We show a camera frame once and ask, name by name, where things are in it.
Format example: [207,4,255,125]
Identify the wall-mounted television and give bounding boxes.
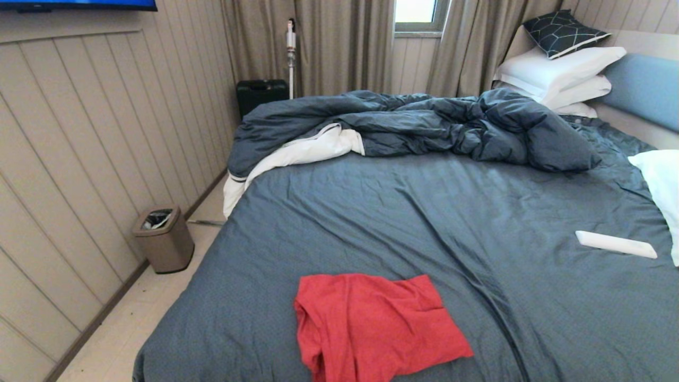
[0,0,158,11]

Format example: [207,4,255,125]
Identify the blue headboard cushion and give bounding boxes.
[598,53,679,133]

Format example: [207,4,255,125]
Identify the taupe trash bin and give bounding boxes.
[132,206,195,274]

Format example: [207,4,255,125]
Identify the white blanket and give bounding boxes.
[223,123,365,218]

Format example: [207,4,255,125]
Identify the white flat remote control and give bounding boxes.
[576,230,658,259]

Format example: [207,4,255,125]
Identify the white stick vacuum cleaner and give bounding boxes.
[286,18,297,100]

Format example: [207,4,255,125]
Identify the black plastic bin liner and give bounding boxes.
[143,210,173,230]

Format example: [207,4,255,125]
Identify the black suitcase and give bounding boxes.
[236,79,290,118]

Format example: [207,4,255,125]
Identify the large white pillow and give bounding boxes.
[493,47,628,100]

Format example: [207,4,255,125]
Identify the window with grey frame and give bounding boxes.
[394,0,449,38]

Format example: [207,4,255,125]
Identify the red printed t-shirt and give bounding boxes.
[294,273,475,382]

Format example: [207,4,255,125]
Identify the dark blue crumpled duvet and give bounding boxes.
[227,88,602,178]

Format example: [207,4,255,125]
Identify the dark geometric patterned cushion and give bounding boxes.
[523,10,612,60]

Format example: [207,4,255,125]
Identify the bed with blue sheet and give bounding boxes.
[132,115,679,382]

